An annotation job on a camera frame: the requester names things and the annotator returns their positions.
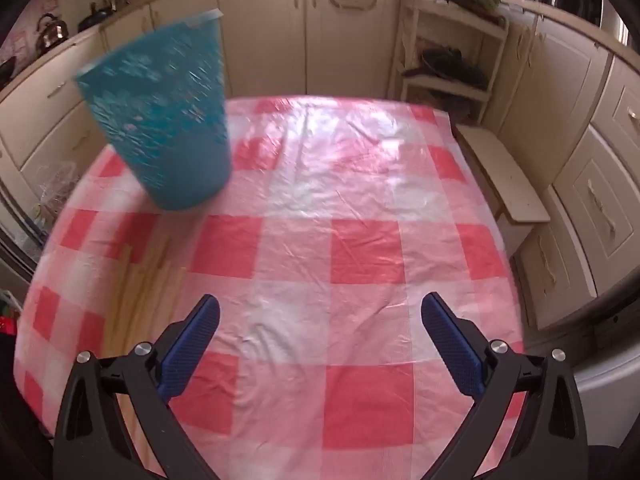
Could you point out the steel whistling kettle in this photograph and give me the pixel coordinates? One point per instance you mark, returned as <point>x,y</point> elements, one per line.
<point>50,35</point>

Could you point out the dark pan on trolley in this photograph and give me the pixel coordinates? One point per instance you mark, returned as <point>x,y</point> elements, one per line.
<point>445,67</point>

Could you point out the black frying pan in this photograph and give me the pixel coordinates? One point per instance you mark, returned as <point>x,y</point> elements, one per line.
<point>95,17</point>

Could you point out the bunch of wooden chopsticks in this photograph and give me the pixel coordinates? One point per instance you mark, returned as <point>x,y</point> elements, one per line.
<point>145,285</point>

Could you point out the floral waste bin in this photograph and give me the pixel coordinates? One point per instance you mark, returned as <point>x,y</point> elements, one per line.
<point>57,190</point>

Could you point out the blue perforated plastic basket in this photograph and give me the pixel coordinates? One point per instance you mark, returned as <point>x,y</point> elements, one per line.
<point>165,125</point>

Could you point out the cream drawer cabinet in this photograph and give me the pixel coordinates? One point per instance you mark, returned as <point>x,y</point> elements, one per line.
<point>55,105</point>

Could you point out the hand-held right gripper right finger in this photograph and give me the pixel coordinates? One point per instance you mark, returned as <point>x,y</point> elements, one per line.
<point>452,345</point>

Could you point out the black wok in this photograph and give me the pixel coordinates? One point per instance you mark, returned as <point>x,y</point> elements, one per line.
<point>7,72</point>

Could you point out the red checked plastic tablecloth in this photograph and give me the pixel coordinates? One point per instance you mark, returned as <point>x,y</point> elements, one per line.
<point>320,210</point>

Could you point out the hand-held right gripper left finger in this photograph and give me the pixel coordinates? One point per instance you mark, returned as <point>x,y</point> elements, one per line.
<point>192,345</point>

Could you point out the cream cabinet run with drawers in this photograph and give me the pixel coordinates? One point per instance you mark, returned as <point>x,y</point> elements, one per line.
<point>585,135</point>

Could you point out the white low stool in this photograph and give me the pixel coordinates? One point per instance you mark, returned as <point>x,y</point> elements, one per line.
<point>500,175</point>

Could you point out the white storage trolley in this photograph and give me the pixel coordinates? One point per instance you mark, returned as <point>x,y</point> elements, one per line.
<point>492,35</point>

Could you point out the cream door cabinet run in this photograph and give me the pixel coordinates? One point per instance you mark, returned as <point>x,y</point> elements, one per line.
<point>260,35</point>

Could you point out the pink wall stickers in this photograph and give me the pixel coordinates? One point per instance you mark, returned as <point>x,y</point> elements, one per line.
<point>22,40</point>

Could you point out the grey sliding door frame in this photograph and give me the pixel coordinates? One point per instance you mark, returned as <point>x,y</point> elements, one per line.
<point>15,250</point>

